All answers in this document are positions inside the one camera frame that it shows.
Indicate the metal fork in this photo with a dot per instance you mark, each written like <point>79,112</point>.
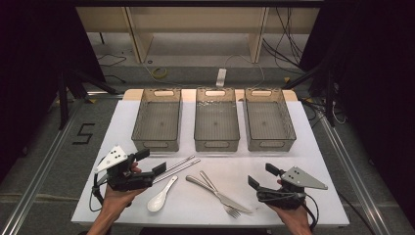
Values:
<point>208,181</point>

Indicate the white table cover sheet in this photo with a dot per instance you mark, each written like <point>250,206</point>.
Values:
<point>202,163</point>

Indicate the white power strip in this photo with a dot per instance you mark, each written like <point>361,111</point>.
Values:
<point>221,77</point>

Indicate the transparent grey plastic bin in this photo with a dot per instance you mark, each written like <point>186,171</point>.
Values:
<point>269,124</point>
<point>216,124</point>
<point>158,124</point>

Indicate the black metal stand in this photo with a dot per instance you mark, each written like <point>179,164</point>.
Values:
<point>330,98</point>
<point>62,98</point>

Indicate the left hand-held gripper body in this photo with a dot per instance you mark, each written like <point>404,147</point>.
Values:
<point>130,181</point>

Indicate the person's right hand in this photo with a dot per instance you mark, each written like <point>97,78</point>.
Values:
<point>295,215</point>

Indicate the yellow tape roll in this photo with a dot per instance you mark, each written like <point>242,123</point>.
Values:
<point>154,73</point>

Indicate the beige wooden shelf unit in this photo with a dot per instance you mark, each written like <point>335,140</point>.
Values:
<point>195,19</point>

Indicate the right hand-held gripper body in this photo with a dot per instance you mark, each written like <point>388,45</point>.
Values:
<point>287,197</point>

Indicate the aluminium floor rail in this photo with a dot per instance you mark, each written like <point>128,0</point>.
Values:
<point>354,176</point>
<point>40,176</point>

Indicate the white ceramic spoon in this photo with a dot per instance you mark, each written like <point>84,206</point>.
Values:
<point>156,202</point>

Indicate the metal table knife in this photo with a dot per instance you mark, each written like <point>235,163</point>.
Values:
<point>228,199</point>

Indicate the person's left hand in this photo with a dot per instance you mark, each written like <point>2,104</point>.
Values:
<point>119,197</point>

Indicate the black curtain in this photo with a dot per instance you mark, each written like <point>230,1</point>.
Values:
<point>29,65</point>
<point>375,81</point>

